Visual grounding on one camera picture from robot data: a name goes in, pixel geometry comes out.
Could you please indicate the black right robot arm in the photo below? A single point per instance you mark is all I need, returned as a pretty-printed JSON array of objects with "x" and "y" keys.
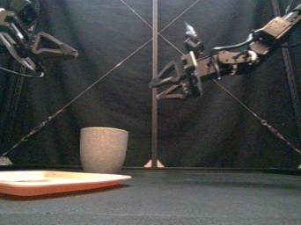
[{"x": 270, "y": 32}]

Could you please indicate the grey speckled cup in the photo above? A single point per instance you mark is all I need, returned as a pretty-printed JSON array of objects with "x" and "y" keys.
[{"x": 103, "y": 149}]

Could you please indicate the grey corner foot bracket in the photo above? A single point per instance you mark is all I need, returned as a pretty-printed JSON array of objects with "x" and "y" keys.
[{"x": 4, "y": 161}]

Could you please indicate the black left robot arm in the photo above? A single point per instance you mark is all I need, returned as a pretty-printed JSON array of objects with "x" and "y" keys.
[{"x": 24, "y": 11}]

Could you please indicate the post foot bracket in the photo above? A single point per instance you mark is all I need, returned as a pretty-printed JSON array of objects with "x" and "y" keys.
[{"x": 153, "y": 164}]

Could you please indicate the cream orange-edged tray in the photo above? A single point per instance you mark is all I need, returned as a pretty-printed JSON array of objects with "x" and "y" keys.
[{"x": 50, "y": 180}]

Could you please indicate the black cloth backdrop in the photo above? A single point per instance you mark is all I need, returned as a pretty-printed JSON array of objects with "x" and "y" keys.
[{"x": 219, "y": 132}]

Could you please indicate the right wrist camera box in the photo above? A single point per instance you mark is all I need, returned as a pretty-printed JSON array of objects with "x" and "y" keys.
[{"x": 192, "y": 42}]

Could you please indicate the grey vertical frame post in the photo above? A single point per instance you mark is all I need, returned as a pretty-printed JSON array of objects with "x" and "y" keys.
[{"x": 153, "y": 123}]

